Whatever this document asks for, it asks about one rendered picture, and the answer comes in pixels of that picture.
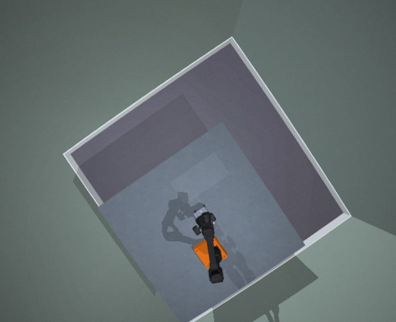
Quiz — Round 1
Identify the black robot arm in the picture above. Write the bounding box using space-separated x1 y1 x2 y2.
195 211 224 284

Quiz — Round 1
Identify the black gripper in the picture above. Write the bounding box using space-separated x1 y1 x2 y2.
192 213 216 236

